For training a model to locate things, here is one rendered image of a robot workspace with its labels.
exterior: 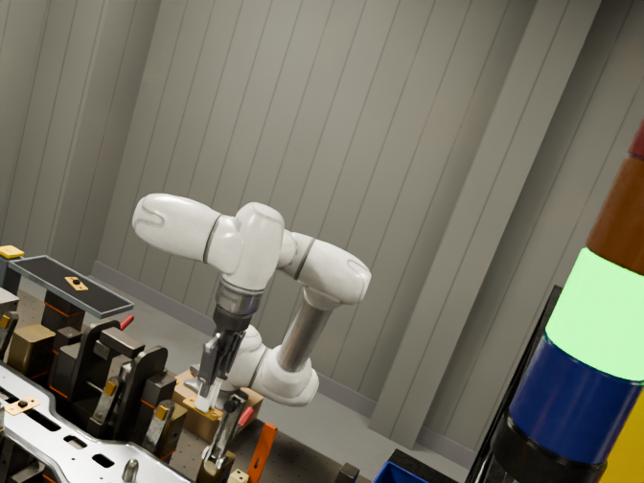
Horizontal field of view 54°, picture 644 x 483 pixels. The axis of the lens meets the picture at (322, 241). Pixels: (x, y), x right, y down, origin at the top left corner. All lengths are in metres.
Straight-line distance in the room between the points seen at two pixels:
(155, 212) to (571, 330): 0.93
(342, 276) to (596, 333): 1.35
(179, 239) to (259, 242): 0.15
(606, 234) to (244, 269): 0.87
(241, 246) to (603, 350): 0.86
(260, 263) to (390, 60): 2.88
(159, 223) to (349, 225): 2.87
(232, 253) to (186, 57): 3.43
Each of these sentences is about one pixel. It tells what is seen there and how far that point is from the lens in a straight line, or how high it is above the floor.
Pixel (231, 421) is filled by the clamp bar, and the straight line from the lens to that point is 1.57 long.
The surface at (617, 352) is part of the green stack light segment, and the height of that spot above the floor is 1.89.
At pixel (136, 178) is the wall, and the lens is 4.77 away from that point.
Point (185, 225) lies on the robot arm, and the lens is 1.21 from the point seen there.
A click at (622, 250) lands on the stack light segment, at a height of 1.94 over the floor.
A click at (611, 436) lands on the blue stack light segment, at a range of 0.45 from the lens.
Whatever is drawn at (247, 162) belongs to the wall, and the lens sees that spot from 4.28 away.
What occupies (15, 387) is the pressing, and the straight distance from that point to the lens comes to 1.82.
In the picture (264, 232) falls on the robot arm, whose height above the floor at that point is 1.67.
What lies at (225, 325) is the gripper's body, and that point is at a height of 1.47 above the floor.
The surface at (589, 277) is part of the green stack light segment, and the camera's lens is 0.42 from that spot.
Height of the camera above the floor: 1.99
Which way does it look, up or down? 15 degrees down
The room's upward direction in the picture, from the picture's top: 19 degrees clockwise
